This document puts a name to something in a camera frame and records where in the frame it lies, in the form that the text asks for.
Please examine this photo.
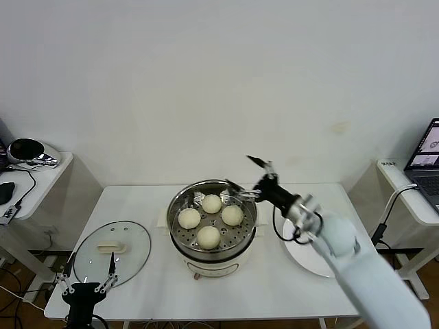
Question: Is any black computer mouse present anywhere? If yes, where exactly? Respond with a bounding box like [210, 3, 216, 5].
[0, 182, 16, 206]

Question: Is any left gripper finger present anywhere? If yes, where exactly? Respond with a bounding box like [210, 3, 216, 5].
[94, 252, 119, 294]
[54, 252, 75, 297]

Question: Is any white side table with label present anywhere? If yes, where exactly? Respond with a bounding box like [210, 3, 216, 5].
[375, 159, 439, 301]

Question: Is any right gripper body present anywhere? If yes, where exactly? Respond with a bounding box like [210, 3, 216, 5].
[252, 174, 300, 216]

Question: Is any grey open laptop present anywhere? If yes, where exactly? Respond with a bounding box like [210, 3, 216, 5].
[403, 118, 439, 215]

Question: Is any laptop charger cable with adapter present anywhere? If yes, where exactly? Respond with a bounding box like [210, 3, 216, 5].
[369, 184, 418, 249]

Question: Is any perforated steel steamer basket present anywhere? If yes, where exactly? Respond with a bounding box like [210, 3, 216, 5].
[167, 178, 257, 254]

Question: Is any white side table with mouse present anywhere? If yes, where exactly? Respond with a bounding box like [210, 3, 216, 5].
[0, 151, 75, 299]

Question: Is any cream electric cooker base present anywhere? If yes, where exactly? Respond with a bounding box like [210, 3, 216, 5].
[156, 204, 268, 282]

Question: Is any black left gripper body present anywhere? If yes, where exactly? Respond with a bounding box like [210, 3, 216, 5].
[61, 282, 102, 329]

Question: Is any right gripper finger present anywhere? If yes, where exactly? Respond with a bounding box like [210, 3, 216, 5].
[223, 178, 260, 202]
[246, 154, 278, 178]

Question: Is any white round plate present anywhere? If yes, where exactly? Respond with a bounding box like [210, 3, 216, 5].
[282, 217, 335, 278]

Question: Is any thin black desk cable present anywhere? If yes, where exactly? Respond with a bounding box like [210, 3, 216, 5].
[6, 164, 37, 208]

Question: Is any glass lid with cream handle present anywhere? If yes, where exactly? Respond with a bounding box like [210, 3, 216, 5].
[72, 220, 152, 291]

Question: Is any white steamed baozi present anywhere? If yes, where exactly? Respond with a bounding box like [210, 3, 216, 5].
[196, 226, 222, 250]
[201, 194, 223, 214]
[221, 205, 245, 227]
[178, 208, 202, 230]

